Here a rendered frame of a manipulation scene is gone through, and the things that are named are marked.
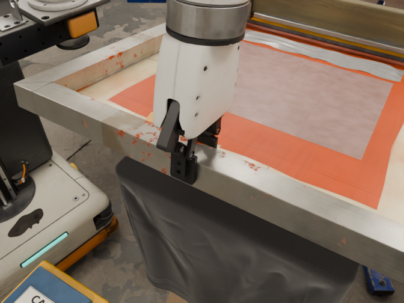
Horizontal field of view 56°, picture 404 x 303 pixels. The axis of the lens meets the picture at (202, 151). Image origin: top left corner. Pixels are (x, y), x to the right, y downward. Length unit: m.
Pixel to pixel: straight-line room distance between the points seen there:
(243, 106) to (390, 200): 0.26
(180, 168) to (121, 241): 1.37
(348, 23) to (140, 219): 0.61
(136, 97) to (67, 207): 1.01
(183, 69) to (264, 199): 0.16
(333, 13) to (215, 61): 0.59
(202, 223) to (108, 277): 1.07
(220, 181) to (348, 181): 0.17
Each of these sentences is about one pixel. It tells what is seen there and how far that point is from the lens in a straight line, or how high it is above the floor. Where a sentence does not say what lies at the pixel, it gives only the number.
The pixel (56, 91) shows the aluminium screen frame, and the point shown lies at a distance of 0.57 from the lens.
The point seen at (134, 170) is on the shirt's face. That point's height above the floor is 0.95.
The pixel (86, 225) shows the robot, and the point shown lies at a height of 0.22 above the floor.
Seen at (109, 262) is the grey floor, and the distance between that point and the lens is 1.73.
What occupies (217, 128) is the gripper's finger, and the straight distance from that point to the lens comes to 0.45.
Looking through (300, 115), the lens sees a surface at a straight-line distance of 0.63.
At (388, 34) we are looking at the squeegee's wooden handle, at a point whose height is 1.09.
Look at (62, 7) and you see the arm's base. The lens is 0.86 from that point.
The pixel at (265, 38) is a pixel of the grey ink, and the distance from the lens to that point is 0.91.
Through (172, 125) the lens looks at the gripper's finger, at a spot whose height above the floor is 1.23.
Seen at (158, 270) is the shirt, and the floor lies 0.62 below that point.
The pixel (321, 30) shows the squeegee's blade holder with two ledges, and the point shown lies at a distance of 0.92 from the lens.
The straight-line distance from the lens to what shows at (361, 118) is 0.66.
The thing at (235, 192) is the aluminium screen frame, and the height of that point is 1.14.
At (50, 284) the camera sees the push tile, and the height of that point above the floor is 0.97.
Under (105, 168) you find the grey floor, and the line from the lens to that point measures 2.08.
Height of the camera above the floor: 1.46
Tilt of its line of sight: 44 degrees down
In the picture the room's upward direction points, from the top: straight up
